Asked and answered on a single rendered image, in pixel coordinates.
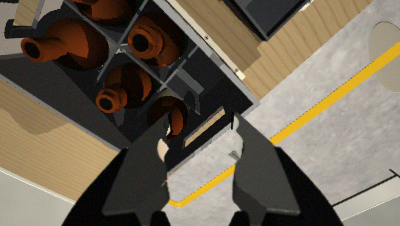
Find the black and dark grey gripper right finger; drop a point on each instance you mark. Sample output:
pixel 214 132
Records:
pixel 270 186

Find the black divided crate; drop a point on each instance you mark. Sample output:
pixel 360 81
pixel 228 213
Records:
pixel 202 81

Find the brown glass bottle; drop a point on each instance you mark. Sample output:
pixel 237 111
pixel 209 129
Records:
pixel 155 33
pixel 168 102
pixel 74 43
pixel 127 86

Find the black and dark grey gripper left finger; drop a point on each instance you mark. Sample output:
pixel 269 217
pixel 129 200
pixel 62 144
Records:
pixel 131 187

